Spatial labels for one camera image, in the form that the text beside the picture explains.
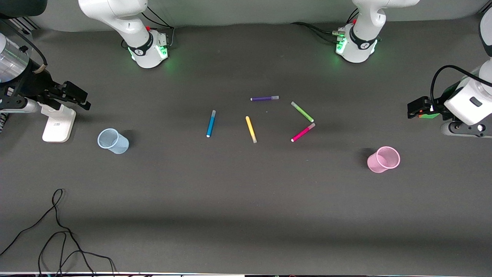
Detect pink marker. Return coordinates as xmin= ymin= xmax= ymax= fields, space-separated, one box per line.
xmin=291 ymin=123 xmax=316 ymax=143

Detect blue marker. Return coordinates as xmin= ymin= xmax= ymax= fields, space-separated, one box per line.
xmin=206 ymin=110 xmax=216 ymax=138

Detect white stand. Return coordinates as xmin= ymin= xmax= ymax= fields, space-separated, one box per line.
xmin=42 ymin=103 xmax=76 ymax=143

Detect translucent blue cup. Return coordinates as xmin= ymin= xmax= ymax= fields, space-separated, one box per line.
xmin=97 ymin=128 xmax=130 ymax=155

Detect translucent pink cup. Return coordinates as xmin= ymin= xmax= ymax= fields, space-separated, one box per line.
xmin=367 ymin=146 xmax=401 ymax=174

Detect green marker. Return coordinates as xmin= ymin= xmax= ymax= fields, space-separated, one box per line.
xmin=291 ymin=101 xmax=314 ymax=123

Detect yellow marker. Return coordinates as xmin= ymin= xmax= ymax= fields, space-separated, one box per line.
xmin=245 ymin=116 xmax=258 ymax=144

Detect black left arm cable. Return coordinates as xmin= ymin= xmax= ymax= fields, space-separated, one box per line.
xmin=430 ymin=65 xmax=492 ymax=113

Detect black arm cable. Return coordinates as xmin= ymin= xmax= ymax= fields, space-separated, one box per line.
xmin=430 ymin=65 xmax=492 ymax=113
xmin=0 ymin=19 xmax=48 ymax=74

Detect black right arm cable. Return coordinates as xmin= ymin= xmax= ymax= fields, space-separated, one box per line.
xmin=0 ymin=19 xmax=48 ymax=74

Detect aluminium rail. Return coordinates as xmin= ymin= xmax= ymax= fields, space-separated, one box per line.
xmin=7 ymin=17 xmax=41 ymax=34

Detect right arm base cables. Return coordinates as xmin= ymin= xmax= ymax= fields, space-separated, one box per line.
xmin=140 ymin=6 xmax=176 ymax=50

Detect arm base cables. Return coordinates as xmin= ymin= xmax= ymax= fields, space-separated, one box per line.
xmin=290 ymin=8 xmax=360 ymax=45
xmin=140 ymin=6 xmax=176 ymax=50

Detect black cable on table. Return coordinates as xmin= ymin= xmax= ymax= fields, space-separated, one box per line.
xmin=0 ymin=189 xmax=116 ymax=277

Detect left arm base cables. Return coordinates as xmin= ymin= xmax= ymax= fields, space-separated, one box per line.
xmin=290 ymin=8 xmax=360 ymax=45

